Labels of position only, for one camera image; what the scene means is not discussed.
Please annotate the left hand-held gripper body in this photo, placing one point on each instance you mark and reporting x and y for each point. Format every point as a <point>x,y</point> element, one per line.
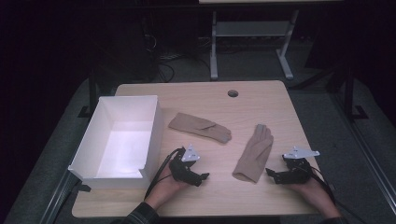
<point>183,165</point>

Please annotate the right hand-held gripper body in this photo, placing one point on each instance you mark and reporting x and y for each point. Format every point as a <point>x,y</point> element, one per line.
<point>297,169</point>

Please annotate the beige glove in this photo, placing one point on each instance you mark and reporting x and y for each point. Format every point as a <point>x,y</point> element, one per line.
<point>199,127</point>
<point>255,154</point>

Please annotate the white box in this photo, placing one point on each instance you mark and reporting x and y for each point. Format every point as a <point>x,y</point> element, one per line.
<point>124,149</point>

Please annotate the person's right hand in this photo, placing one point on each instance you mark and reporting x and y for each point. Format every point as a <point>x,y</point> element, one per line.
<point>314,194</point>

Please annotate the person's left hand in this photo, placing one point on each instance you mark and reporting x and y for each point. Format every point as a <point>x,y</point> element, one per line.
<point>165,189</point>

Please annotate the black metal stand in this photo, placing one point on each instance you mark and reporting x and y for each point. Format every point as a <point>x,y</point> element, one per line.
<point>350,93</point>
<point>92,93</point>

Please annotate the aluminium rail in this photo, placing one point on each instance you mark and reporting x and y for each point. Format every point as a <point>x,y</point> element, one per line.
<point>367,155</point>
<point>57,199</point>

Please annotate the grey metal table frame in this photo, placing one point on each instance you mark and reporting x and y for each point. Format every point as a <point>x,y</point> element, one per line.
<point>249,29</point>

